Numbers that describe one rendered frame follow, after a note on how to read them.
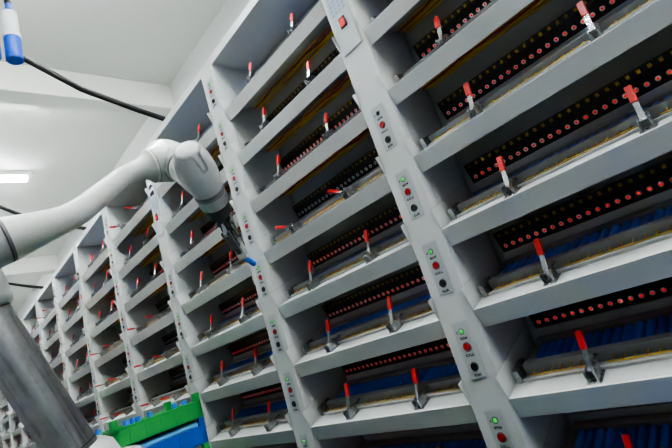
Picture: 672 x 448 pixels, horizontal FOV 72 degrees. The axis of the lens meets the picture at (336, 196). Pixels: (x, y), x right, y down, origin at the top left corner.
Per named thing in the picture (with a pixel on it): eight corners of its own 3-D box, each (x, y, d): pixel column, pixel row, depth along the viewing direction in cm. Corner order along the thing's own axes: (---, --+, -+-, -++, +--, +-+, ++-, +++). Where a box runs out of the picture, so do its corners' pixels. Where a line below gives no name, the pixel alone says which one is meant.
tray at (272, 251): (394, 189, 118) (375, 157, 119) (269, 264, 158) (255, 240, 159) (429, 168, 133) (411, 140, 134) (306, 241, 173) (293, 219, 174)
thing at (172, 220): (230, 177, 175) (211, 146, 176) (169, 234, 216) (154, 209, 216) (267, 163, 191) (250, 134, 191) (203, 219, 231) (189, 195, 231)
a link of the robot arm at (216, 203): (222, 175, 137) (230, 190, 141) (193, 185, 137) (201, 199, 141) (223, 194, 130) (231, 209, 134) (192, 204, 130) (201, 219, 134)
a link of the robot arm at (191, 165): (232, 184, 133) (206, 170, 141) (211, 140, 123) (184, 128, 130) (203, 207, 128) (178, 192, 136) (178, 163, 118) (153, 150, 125)
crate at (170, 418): (115, 450, 133) (110, 421, 135) (85, 457, 144) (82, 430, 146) (203, 416, 156) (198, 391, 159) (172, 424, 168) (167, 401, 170)
